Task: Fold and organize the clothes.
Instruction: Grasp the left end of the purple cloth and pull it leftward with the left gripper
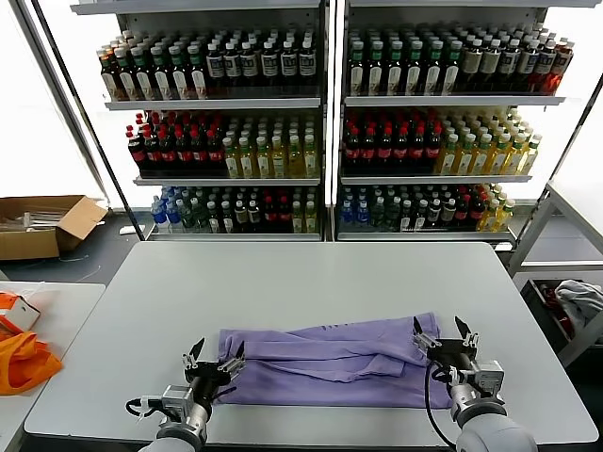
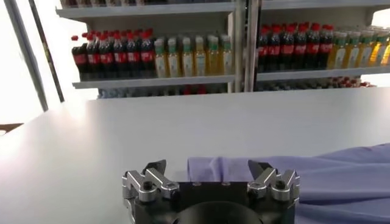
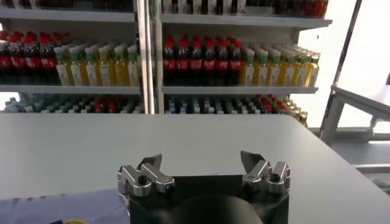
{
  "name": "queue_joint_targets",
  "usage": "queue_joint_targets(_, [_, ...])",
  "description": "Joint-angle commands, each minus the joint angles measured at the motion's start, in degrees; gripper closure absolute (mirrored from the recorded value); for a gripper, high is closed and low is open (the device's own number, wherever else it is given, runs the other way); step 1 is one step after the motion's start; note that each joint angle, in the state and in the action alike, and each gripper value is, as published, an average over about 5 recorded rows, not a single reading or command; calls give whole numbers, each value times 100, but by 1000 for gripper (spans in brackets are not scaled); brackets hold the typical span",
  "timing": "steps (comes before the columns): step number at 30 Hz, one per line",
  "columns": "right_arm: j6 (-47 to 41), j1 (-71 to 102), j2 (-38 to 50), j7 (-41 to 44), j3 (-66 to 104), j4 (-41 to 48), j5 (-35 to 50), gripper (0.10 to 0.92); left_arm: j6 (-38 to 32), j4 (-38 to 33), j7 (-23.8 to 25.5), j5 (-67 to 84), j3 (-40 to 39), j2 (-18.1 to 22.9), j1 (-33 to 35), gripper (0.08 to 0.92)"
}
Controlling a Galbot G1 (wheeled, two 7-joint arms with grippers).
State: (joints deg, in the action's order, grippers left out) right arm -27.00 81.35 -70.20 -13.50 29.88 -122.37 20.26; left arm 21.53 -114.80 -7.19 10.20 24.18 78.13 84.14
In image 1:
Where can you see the black storage bin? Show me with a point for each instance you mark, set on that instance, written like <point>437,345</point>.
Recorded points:
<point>537,301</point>

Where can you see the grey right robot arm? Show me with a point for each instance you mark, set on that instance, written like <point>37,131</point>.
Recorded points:
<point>490,431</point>

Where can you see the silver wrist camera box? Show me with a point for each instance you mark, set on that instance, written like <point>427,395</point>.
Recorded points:
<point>487,376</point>
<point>176,401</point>

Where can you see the dark slanted frame post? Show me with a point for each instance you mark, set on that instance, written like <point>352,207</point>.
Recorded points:
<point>106,160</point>
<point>570,141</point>

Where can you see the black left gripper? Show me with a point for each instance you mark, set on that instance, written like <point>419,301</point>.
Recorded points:
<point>207,376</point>

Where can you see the small white floor object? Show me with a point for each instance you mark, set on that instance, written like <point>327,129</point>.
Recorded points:
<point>126,230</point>

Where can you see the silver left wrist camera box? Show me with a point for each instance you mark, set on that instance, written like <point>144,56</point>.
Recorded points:
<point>176,401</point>

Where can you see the red garment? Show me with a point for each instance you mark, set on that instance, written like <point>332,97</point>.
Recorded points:
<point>551,294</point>

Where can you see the cola bottle red cap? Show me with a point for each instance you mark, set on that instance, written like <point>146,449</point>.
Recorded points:
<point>417,153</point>
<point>477,209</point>
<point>385,153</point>
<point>136,155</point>
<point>369,153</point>
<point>167,155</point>
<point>215,154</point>
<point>151,155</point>
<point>198,155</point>
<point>401,153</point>
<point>284,216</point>
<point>433,151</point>
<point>352,153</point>
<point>183,155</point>
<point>464,212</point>
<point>269,216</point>

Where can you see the orange fabric bag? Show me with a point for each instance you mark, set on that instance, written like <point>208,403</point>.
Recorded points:
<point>23,362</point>

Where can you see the dark bottle beige label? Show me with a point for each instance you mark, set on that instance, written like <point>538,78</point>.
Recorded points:
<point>490,66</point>
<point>472,66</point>

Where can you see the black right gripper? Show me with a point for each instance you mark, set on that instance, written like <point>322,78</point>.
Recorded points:
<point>452,355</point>

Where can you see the dark tea bottle green label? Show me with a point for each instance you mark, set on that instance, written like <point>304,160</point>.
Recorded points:
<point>434,70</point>
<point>452,70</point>
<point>141,75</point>
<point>356,70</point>
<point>161,75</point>
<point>198,75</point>
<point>125,75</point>
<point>396,70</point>
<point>415,70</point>
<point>179,75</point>
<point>376,70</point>

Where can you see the small white carton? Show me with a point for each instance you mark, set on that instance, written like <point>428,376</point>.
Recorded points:
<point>23,314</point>

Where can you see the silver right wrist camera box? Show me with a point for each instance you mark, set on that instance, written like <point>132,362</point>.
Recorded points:
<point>487,376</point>

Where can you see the grey white garment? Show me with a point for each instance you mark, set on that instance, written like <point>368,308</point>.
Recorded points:
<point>579,296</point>

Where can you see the purple t-shirt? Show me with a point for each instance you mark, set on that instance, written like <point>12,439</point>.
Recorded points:
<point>330,372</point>

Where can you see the white packing material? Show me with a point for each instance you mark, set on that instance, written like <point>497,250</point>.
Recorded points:
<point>33,221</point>

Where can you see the grey metal frame cart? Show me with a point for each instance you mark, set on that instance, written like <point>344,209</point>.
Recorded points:
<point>565,264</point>

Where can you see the brown tea bottle white label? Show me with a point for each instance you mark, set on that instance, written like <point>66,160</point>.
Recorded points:
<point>109,77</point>

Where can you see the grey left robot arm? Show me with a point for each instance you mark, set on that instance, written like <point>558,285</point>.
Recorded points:
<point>186,424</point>

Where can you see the blue water bottle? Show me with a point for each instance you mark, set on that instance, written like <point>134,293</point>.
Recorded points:
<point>362,214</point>
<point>347,214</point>
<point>173,214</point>
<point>158,215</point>

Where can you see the dark bottle blue-white label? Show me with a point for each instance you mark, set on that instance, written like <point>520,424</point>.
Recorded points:
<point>545,63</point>
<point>288,65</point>
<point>307,65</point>
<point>509,63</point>
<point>269,66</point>
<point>216,66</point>
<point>527,63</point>
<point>248,66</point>
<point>232,66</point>

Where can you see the grey metal shelf unit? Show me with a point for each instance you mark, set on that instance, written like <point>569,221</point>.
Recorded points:
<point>447,101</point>
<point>212,104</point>

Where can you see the red drink bottle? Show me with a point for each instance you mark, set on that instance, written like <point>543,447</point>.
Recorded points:
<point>561,66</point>

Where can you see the brown cardboard box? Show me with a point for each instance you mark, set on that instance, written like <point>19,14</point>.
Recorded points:
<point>28,245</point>

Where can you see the dark bottle white cap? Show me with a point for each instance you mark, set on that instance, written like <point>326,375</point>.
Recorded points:
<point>254,216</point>
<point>435,214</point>
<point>214,219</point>
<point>227,219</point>
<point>241,216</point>
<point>449,214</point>
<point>420,216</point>
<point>406,219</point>

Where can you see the crumpled clear plastic wrap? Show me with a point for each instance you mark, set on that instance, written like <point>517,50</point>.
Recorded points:
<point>30,291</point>

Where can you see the green drink bottle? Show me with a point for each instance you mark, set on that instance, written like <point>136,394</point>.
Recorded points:
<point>201,216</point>
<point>188,216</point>
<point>392,215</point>
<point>377,215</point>

